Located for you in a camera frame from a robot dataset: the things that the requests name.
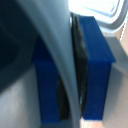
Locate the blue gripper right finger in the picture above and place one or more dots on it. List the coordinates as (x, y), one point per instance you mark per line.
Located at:
(96, 66)

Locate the blue cup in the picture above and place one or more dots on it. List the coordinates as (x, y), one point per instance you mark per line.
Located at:
(50, 30)

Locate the white patterned plate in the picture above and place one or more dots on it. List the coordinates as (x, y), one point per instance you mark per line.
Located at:
(100, 10)

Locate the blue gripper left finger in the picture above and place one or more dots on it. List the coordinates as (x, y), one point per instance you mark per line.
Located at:
(46, 90)

